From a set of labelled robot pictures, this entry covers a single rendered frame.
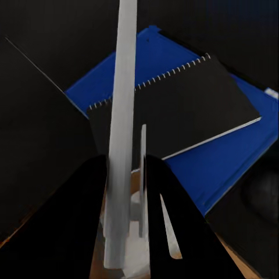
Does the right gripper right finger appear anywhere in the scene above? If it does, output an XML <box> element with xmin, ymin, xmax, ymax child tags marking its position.
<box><xmin>145</xmin><ymin>155</ymin><xmax>245</xmax><ymax>279</ymax></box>

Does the folder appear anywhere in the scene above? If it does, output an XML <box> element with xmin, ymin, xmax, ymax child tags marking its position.
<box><xmin>63</xmin><ymin>24</ymin><xmax>279</xmax><ymax>218</ymax></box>

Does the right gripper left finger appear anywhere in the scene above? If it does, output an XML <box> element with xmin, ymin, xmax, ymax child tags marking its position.
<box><xmin>0</xmin><ymin>155</ymin><xmax>107</xmax><ymax>279</ymax></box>

